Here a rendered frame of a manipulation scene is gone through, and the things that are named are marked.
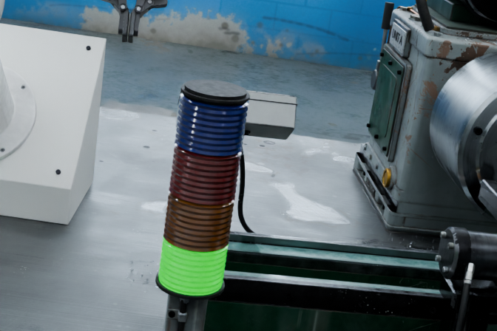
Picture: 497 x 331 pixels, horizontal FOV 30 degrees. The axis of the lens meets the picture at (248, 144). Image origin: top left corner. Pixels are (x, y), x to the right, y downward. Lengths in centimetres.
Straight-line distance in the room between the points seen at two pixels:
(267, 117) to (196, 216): 56
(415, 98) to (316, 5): 513
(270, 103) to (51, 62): 45
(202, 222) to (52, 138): 77
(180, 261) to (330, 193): 102
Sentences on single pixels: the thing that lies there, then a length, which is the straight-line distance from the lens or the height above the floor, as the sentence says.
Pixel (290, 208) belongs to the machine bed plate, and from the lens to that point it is 172.
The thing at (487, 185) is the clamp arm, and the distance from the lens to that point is 131.
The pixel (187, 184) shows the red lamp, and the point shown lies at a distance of 80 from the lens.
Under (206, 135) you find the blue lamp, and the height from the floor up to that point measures 118.
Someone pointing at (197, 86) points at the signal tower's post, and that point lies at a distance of 80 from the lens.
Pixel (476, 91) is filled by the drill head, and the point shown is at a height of 112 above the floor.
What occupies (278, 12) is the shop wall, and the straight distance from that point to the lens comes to 675.
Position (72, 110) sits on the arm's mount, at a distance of 158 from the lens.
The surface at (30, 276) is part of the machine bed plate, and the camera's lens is 137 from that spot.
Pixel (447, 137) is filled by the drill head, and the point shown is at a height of 103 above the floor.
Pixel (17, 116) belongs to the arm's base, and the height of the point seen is 95.
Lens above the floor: 142
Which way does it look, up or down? 18 degrees down
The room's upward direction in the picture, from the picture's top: 8 degrees clockwise
